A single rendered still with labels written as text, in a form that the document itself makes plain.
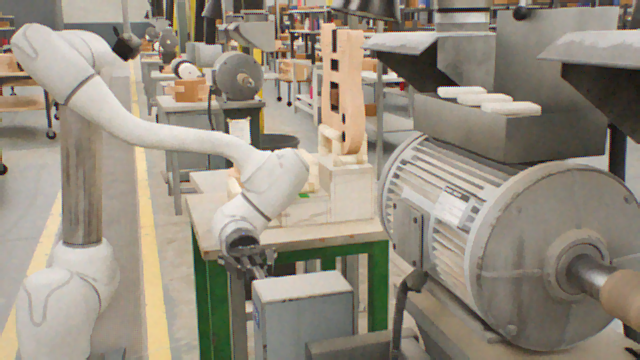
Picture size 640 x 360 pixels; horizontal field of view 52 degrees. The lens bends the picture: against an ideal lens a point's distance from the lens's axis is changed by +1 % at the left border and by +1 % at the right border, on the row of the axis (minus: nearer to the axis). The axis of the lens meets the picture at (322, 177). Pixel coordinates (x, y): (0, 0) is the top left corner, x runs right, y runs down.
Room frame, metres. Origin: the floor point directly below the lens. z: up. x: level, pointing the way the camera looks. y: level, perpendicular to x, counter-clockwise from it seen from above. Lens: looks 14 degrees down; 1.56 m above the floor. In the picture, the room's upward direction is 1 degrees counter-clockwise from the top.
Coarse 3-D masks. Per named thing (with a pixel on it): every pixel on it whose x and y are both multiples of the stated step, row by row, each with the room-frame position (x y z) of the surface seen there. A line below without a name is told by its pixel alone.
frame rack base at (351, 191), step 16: (320, 160) 2.09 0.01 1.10; (320, 176) 2.06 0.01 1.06; (336, 176) 1.95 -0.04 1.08; (352, 176) 1.96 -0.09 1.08; (368, 176) 1.98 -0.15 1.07; (336, 192) 1.95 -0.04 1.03; (352, 192) 1.96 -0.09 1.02; (368, 192) 1.98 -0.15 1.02; (336, 208) 1.95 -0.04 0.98; (352, 208) 1.96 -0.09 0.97; (368, 208) 1.98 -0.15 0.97
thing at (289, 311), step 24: (264, 288) 1.01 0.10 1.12; (288, 288) 1.01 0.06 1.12; (312, 288) 1.01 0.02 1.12; (336, 288) 1.01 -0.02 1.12; (264, 312) 0.96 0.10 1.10; (288, 312) 0.97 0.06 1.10; (312, 312) 0.98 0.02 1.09; (336, 312) 1.00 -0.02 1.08; (264, 336) 0.96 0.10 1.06; (288, 336) 0.97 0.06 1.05; (312, 336) 0.98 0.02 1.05; (336, 336) 0.99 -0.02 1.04
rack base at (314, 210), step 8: (320, 192) 1.98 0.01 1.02; (296, 200) 1.92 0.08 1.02; (304, 200) 1.92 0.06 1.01; (312, 200) 1.93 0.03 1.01; (320, 200) 1.94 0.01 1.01; (328, 200) 1.94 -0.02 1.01; (288, 208) 1.91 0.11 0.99; (296, 208) 1.92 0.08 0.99; (304, 208) 1.92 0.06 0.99; (312, 208) 1.93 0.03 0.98; (320, 208) 1.94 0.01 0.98; (328, 208) 1.94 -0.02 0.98; (280, 216) 1.91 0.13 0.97; (288, 216) 1.91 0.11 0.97; (296, 216) 1.92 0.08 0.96; (304, 216) 1.92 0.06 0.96; (312, 216) 1.93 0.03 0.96; (320, 216) 1.94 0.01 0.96; (328, 216) 1.94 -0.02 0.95; (288, 224) 1.91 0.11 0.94; (296, 224) 1.92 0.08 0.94; (304, 224) 1.92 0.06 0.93; (312, 224) 1.93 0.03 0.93
